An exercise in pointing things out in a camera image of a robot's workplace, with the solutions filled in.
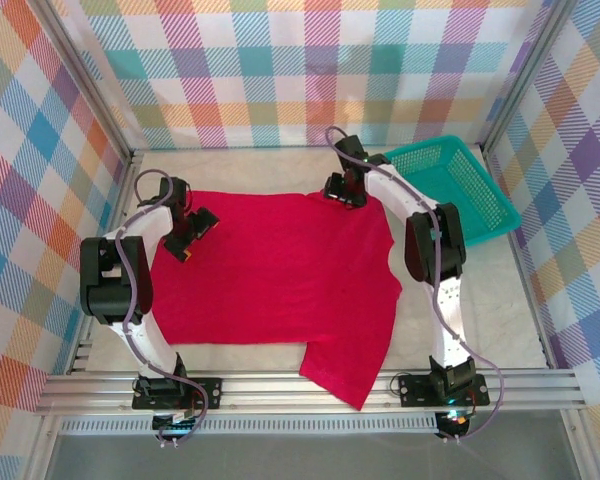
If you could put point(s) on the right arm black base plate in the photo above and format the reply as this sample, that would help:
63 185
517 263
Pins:
412 390

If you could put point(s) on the aluminium frame leg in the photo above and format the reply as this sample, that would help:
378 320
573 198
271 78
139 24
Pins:
40 450
582 450

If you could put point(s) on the aluminium frame post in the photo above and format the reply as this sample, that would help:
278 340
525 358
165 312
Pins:
524 75
86 75

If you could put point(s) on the red t-shirt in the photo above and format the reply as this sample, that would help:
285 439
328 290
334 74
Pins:
280 270

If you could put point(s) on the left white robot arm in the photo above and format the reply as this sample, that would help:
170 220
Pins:
145 345

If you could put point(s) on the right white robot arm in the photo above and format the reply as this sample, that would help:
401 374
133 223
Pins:
405 195

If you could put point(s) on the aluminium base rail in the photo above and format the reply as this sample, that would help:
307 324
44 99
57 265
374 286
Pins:
260 392

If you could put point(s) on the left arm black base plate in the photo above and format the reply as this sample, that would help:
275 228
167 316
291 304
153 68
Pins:
210 387

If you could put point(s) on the teal plastic mesh basket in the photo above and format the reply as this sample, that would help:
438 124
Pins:
480 200

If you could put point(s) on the aluminium side rail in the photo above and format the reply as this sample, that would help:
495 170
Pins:
534 320
126 167

